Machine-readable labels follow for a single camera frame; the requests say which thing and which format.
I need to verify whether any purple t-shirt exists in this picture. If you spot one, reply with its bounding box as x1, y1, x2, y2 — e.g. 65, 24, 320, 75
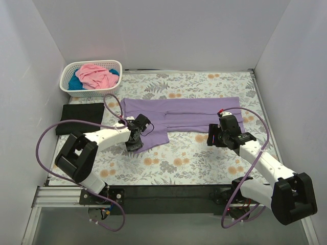
121, 97, 245, 153

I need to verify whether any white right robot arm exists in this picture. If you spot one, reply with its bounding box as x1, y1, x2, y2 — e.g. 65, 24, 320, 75
207, 108, 317, 225

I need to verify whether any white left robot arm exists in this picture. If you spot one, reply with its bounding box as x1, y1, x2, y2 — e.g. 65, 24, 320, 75
55, 114, 152, 204

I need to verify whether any floral patterned tablecloth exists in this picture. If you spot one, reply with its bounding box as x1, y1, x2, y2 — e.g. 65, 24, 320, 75
48, 71, 287, 186

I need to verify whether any folded black t-shirt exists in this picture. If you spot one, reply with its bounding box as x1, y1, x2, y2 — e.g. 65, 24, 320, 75
55, 103, 104, 136

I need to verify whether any white plastic laundry basket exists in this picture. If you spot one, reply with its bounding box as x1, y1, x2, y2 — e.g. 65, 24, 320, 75
59, 60, 123, 97

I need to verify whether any pink t-shirt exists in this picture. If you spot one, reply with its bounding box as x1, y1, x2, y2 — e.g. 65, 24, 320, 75
75, 64, 120, 90

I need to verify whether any teal t-shirt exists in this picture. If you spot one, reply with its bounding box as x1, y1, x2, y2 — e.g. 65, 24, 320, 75
68, 69, 120, 91

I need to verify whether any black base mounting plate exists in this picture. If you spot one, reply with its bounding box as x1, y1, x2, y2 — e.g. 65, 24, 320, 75
79, 185, 263, 216

